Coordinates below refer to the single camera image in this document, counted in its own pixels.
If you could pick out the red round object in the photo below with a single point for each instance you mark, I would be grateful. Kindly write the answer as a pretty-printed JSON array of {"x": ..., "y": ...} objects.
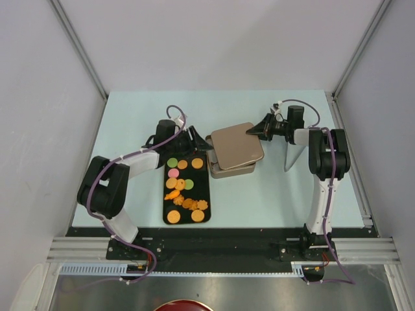
[{"x": 183, "y": 305}]

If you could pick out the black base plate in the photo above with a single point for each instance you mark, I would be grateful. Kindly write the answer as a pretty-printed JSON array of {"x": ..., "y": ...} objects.
[{"x": 225, "y": 249}]

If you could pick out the round orange cookie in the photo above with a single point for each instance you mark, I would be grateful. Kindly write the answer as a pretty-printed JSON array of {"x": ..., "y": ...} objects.
[
  {"x": 173, "y": 216},
  {"x": 197, "y": 163},
  {"x": 197, "y": 216}
]

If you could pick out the white cable duct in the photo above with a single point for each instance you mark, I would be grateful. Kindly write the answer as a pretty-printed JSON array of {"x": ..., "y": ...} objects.
[{"x": 133, "y": 271}]

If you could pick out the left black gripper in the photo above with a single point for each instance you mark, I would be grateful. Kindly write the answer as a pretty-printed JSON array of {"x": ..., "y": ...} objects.
[{"x": 199, "y": 143}]

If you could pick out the square tin lid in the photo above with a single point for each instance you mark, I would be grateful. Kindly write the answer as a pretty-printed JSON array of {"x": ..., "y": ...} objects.
[{"x": 234, "y": 148}]

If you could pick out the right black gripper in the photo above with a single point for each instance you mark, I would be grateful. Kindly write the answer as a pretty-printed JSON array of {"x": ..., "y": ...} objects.
[{"x": 264, "y": 129}]

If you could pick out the pink round cookie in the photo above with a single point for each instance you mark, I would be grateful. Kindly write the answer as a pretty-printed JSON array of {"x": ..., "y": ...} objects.
[{"x": 173, "y": 173}]

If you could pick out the square cookie tin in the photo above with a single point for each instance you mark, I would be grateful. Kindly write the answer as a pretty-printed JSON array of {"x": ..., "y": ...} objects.
[{"x": 217, "y": 172}]

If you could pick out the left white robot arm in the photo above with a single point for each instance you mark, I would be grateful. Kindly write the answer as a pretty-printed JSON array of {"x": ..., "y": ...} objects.
[{"x": 104, "y": 186}]

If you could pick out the flower shaped orange cookie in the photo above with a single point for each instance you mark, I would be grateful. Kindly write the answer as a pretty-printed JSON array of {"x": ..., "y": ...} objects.
[{"x": 202, "y": 205}]

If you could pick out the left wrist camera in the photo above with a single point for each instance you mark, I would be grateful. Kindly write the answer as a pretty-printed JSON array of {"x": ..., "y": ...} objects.
[{"x": 180, "y": 121}]

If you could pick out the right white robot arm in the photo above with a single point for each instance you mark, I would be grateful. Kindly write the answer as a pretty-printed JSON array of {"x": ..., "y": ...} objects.
[{"x": 328, "y": 161}]

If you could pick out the metal tongs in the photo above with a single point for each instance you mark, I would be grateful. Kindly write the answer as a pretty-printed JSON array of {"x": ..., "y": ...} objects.
[{"x": 292, "y": 154}]

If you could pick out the black cookie tray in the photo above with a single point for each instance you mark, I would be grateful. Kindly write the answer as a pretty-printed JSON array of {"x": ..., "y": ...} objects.
[{"x": 175, "y": 197}]

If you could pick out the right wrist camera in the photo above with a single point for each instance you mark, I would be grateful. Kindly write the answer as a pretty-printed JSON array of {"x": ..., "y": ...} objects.
[{"x": 276, "y": 108}]

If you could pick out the light green round cookie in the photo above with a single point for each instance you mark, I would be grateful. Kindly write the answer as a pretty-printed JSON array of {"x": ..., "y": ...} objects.
[{"x": 172, "y": 162}]

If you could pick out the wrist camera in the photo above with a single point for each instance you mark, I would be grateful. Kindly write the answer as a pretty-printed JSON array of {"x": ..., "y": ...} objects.
[
  {"x": 276, "y": 108},
  {"x": 180, "y": 121}
]

